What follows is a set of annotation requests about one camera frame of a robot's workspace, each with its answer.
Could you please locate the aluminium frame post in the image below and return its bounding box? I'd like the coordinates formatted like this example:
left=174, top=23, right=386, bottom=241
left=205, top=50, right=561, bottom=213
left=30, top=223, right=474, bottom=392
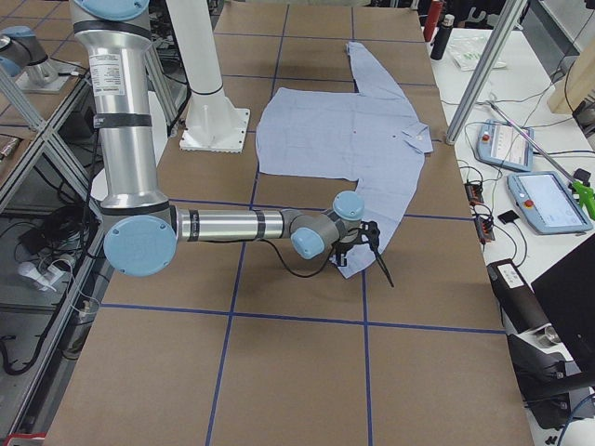
left=445, top=0, right=527, bottom=146

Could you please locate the near teach pendant tablet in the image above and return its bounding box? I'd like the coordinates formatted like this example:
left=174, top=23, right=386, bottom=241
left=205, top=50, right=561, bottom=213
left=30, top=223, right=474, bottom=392
left=507, top=171, right=593, bottom=235

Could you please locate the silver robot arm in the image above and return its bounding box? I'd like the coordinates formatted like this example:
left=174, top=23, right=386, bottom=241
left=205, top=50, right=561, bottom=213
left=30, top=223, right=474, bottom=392
left=70, top=1, right=380, bottom=277

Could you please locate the blue striped button shirt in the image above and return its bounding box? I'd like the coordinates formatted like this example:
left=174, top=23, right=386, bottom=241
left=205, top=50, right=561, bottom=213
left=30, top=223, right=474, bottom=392
left=256, top=42, right=433, bottom=252

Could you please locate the electronics circuit board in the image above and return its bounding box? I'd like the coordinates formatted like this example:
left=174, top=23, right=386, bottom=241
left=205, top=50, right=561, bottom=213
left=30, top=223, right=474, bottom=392
left=464, top=181, right=496, bottom=245

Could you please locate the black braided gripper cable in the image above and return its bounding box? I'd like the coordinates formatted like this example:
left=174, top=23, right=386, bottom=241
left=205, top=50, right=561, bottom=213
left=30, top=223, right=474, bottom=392
left=264, top=239, right=345, bottom=280

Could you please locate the black water bottle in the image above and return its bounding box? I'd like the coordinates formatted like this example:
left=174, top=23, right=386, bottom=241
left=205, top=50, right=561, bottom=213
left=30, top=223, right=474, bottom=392
left=430, top=14, right=456, bottom=60

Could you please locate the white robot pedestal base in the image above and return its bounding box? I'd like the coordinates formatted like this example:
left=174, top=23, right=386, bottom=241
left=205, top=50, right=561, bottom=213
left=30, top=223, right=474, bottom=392
left=166, top=0, right=250, bottom=153

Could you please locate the black monitor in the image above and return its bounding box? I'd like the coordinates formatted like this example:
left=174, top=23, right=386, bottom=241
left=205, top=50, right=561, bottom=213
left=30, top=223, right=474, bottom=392
left=532, top=237, right=595, bottom=371

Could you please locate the red water bottle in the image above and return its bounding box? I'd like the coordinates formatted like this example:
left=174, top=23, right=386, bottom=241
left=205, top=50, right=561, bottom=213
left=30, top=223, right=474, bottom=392
left=423, top=0, right=443, bottom=43

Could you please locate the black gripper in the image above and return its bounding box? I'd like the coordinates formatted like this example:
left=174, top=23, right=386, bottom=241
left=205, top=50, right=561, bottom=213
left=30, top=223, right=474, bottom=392
left=333, top=221, right=394, bottom=287

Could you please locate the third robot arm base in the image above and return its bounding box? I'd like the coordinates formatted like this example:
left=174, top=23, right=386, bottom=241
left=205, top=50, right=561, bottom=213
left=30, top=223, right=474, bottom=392
left=1, top=26, right=73, bottom=94

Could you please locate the far teach pendant tablet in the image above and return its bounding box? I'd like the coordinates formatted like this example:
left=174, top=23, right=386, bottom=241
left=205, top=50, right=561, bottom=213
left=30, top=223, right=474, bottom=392
left=475, top=120, right=533, bottom=172

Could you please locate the teach pendant tablet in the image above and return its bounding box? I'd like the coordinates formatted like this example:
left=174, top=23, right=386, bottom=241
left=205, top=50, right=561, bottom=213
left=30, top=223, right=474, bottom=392
left=507, top=171, right=593, bottom=235
left=475, top=120, right=533, bottom=172

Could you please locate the white plastic bag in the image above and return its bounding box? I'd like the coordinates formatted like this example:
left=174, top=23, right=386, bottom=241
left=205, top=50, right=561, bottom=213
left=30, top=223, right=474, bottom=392
left=447, top=36, right=488, bottom=72

